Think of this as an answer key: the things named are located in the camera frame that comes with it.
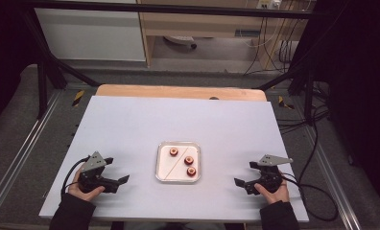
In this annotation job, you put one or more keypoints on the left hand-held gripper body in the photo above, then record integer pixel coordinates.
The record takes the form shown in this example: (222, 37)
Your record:
(95, 179)

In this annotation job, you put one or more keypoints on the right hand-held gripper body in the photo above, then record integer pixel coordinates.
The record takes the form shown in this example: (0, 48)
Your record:
(269, 179)

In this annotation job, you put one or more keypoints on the copper roll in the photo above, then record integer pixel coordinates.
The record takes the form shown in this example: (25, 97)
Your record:
(173, 151)
(188, 160)
(191, 171)

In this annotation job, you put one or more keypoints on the square metal tray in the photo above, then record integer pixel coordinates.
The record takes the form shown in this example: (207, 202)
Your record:
(175, 174)

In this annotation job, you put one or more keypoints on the thin bamboo skewer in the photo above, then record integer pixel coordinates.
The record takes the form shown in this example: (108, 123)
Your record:
(177, 163)

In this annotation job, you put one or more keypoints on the person's right hand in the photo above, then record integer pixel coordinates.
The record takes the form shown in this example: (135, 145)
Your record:
(276, 197)

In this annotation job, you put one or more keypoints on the person's left hand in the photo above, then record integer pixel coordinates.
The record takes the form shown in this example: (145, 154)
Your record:
(82, 195)

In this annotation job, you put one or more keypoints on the yellow black tape marker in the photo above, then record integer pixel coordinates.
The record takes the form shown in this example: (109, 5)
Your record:
(284, 103)
(78, 98)

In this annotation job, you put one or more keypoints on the wooden table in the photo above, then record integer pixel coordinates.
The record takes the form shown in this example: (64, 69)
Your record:
(178, 92)

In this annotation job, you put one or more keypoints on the white cabinet panel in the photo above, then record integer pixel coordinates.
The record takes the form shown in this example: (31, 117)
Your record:
(89, 35)

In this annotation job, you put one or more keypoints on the black curtain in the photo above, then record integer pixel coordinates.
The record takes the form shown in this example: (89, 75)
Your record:
(2, 48)
(360, 80)

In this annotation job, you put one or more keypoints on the white power strip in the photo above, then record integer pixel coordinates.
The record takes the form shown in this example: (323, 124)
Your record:
(180, 40)

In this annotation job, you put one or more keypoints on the light wooden desk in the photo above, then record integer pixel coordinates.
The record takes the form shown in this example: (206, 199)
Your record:
(204, 24)

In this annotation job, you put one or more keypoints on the aluminium floor rail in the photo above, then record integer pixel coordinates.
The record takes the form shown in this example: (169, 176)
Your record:
(335, 179)
(21, 150)

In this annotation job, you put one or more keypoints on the black metal frame stand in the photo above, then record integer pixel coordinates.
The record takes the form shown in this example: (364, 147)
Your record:
(42, 80)
(308, 86)

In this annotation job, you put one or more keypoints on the white wall socket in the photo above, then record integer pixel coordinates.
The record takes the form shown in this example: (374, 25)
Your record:
(268, 4)

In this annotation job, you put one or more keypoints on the black metal frame crossbar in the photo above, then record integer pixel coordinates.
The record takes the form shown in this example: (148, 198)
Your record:
(178, 8)

